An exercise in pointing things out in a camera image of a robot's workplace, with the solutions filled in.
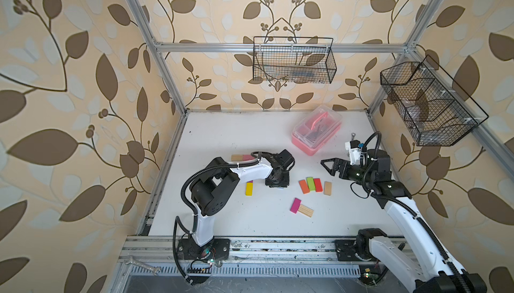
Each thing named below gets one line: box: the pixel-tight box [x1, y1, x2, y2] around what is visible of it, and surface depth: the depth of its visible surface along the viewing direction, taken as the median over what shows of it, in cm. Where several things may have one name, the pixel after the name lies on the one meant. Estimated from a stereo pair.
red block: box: [313, 177, 324, 192], surface depth 93 cm
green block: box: [305, 176, 316, 192], surface depth 93 cm
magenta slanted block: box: [289, 197, 302, 215], surface depth 86 cm
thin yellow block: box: [244, 181, 254, 197], surface depth 93 cm
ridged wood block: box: [297, 204, 314, 218], surface depth 85 cm
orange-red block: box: [298, 179, 310, 194], surface depth 93 cm
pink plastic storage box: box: [291, 104, 343, 156], surface depth 102 cm
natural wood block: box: [230, 153, 244, 162], surface depth 101 cm
